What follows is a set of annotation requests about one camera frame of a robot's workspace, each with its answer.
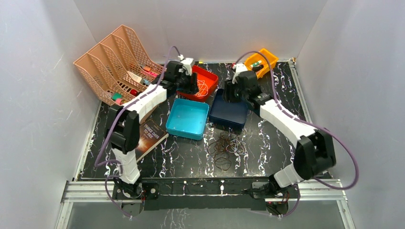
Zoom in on white thin cable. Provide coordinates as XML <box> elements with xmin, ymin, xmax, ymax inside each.
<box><xmin>196</xmin><ymin>79</ymin><xmax>210</xmax><ymax>98</ymax></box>

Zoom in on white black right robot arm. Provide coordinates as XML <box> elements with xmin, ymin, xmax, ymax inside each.
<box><xmin>223</xmin><ymin>71</ymin><xmax>336</xmax><ymax>198</ymax></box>

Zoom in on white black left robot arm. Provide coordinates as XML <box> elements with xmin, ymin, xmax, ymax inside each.
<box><xmin>100</xmin><ymin>58</ymin><xmax>199</xmax><ymax>198</ymax></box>

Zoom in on black tube in bin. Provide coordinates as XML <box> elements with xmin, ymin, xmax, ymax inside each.
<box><xmin>252</xmin><ymin>64</ymin><xmax>264</xmax><ymax>72</ymax></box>

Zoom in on red square tray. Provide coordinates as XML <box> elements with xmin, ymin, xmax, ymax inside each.
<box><xmin>178</xmin><ymin>65</ymin><xmax>219</xmax><ymax>102</ymax></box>

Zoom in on navy blue square tray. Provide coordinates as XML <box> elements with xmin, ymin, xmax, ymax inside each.
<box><xmin>209</xmin><ymin>89</ymin><xmax>248</xmax><ymax>129</ymax></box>

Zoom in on green white tube in bin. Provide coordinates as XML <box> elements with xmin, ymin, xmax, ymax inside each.
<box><xmin>250</xmin><ymin>60</ymin><xmax>262</xmax><ymax>69</ymax></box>

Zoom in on yellow plastic bin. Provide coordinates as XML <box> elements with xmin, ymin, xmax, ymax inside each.
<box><xmin>244</xmin><ymin>48</ymin><xmax>279</xmax><ymax>79</ymax></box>

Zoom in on pink marker in organizer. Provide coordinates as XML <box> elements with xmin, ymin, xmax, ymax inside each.
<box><xmin>142</xmin><ymin>65</ymin><xmax>158</xmax><ymax>78</ymax></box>

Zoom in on cyan square tray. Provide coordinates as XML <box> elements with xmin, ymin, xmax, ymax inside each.
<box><xmin>166</xmin><ymin>98</ymin><xmax>210</xmax><ymax>140</ymax></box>

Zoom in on white box in organizer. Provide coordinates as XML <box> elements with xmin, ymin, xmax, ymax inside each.
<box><xmin>127</xmin><ymin>71</ymin><xmax>144</xmax><ymax>84</ymax></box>

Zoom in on red ball in organizer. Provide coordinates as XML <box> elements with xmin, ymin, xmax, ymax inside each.
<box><xmin>129</xmin><ymin>89</ymin><xmax>138</xmax><ymax>96</ymax></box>

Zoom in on three days to see book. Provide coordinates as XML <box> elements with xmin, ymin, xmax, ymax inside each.
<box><xmin>135</xmin><ymin>118</ymin><xmax>169</xmax><ymax>162</ymax></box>

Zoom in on peach plastic file organizer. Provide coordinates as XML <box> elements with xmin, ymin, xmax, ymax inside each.
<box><xmin>74</xmin><ymin>25</ymin><xmax>163</xmax><ymax>105</ymax></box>

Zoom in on green pink tape rolls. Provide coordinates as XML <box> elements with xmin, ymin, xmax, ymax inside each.
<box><xmin>110</xmin><ymin>93</ymin><xmax>127</xmax><ymax>105</ymax></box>

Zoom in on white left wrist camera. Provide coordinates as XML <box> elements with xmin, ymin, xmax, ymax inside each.
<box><xmin>178</xmin><ymin>54</ymin><xmax>195</xmax><ymax>76</ymax></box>

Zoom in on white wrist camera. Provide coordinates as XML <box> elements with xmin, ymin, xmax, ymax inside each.
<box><xmin>232</xmin><ymin>63</ymin><xmax>248</xmax><ymax>84</ymax></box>
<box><xmin>178</xmin><ymin>54</ymin><xmax>195</xmax><ymax>76</ymax></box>

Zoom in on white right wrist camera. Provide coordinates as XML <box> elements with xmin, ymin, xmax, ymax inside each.
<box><xmin>232</xmin><ymin>63</ymin><xmax>248</xmax><ymax>84</ymax></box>

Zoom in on brown thin cable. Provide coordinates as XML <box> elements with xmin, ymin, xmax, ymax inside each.
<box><xmin>207</xmin><ymin>131</ymin><xmax>246</xmax><ymax>172</ymax></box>

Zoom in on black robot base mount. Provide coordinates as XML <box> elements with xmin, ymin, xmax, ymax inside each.
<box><xmin>112</xmin><ymin>177</ymin><xmax>299</xmax><ymax>216</ymax></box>

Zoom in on aluminium frame rail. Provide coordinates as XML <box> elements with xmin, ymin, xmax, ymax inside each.
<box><xmin>62</xmin><ymin>178</ymin><xmax>347</xmax><ymax>203</ymax></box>

